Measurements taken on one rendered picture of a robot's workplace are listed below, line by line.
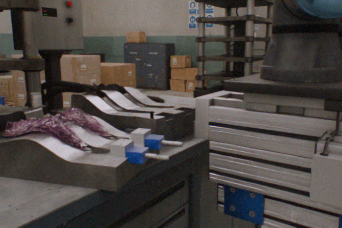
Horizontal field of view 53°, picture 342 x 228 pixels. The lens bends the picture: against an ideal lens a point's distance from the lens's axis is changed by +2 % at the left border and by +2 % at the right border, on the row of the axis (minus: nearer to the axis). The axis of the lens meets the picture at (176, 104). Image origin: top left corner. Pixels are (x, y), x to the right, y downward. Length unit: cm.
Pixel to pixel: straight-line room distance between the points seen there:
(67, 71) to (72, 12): 312
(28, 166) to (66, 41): 110
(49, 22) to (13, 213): 122
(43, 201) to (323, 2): 60
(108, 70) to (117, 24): 388
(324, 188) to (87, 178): 47
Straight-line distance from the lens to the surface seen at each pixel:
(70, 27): 188
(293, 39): 65
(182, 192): 118
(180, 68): 797
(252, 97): 67
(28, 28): 159
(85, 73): 509
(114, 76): 573
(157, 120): 99
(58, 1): 185
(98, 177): 76
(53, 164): 81
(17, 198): 78
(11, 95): 626
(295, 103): 65
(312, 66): 64
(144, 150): 78
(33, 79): 160
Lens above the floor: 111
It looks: 10 degrees down
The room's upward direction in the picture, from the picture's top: straight up
